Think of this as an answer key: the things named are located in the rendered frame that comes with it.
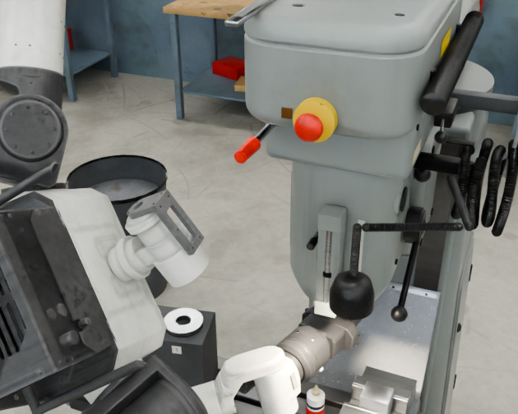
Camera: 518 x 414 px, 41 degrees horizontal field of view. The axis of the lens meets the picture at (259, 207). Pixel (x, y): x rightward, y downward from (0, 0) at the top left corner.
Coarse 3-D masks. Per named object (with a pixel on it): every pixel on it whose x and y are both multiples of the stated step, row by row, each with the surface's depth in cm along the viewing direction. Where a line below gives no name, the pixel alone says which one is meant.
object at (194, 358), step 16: (176, 320) 157; (192, 320) 156; (208, 320) 158; (176, 336) 153; (192, 336) 154; (208, 336) 156; (160, 352) 155; (176, 352) 154; (192, 352) 153; (208, 352) 158; (176, 368) 156; (192, 368) 155; (208, 368) 159; (192, 384) 158
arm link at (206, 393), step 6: (204, 384) 122; (210, 384) 122; (198, 390) 121; (204, 390) 121; (210, 390) 121; (204, 396) 120; (210, 396) 120; (204, 402) 120; (210, 402) 120; (216, 402) 120; (210, 408) 120; (216, 408) 120
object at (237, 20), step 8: (256, 0) 98; (264, 0) 97; (272, 0) 99; (248, 8) 93; (256, 8) 94; (232, 16) 90; (240, 16) 90; (248, 16) 91; (224, 24) 89; (232, 24) 88; (240, 24) 88
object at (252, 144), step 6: (264, 126) 107; (270, 126) 107; (264, 132) 105; (252, 138) 102; (258, 138) 103; (246, 144) 100; (252, 144) 100; (258, 144) 102; (240, 150) 98; (246, 150) 99; (252, 150) 100; (234, 156) 99; (240, 156) 98; (246, 156) 98; (240, 162) 99
